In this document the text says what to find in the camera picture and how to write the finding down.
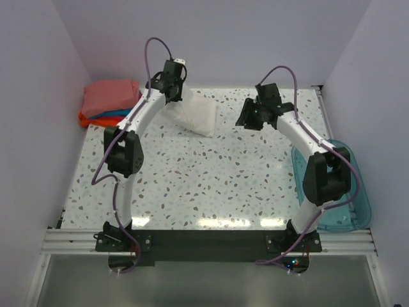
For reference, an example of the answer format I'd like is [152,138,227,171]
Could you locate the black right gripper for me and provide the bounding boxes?
[236,98,266,132]

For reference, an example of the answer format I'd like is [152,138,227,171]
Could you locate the white t-shirt with red print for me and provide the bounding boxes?
[160,86,217,138]

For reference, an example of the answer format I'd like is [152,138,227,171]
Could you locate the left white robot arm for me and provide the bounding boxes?
[103,58,187,251]

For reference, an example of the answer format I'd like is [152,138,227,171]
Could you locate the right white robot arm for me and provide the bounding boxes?
[236,83,351,251]

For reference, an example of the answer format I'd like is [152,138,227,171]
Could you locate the blue folded t-shirt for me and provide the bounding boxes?
[90,109,131,120]

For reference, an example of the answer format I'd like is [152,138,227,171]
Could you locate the pink folded t-shirt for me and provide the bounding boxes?
[81,79,139,118]

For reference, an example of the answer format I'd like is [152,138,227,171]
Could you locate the orange folded t-shirt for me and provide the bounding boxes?
[78,112,109,127]

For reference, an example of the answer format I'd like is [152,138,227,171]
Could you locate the teal translucent plastic bin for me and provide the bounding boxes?
[290,138,373,232]

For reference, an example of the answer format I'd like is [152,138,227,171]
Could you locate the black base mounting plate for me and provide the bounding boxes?
[95,228,323,274]

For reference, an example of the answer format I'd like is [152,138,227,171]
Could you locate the aluminium frame rail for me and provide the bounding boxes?
[40,229,377,256]

